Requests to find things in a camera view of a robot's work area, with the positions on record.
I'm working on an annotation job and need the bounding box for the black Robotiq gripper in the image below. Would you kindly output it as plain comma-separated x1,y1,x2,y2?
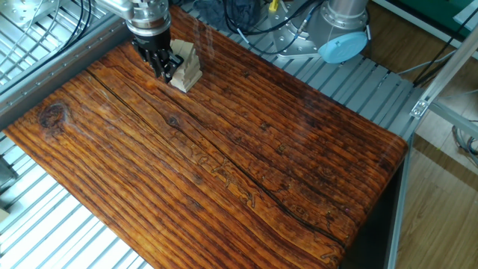
131,31,184,84

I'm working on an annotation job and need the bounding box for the wooden Jenga block tower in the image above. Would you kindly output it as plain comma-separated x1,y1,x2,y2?
170,39,204,94

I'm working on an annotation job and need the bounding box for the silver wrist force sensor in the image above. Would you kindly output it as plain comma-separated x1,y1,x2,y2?
125,0,173,38

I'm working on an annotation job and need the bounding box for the grey blue towel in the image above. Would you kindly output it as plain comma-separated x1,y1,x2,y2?
193,0,262,33

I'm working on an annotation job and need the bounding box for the glossy wood grain table cover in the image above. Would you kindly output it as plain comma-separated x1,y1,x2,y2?
2,4,409,269

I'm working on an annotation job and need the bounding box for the silver perforated mounting plate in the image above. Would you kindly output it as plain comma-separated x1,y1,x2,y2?
0,0,52,29

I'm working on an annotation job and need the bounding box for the aluminium table leg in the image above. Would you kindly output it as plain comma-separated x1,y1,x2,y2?
384,134,415,269

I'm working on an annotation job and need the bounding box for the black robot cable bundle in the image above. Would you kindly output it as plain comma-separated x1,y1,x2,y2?
223,0,329,57

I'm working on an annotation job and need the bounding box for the black cable pair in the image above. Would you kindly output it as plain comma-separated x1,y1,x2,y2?
55,0,94,55

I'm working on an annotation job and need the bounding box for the grey aluminium edge rail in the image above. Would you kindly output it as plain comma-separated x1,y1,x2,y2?
0,13,134,130

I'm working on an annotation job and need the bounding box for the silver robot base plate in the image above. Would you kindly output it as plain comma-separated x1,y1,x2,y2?
270,9,339,61

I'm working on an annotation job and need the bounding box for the black cable along post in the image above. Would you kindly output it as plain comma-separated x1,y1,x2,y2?
412,16,478,87

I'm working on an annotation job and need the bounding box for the aluminium frame post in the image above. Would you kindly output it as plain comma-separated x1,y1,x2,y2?
409,24,478,120

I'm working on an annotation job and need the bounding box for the aluminium frame crossbar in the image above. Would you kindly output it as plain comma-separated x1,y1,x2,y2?
429,101,478,138

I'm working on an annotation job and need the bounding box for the grey cable bundle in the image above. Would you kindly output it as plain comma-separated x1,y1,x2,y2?
450,121,478,167

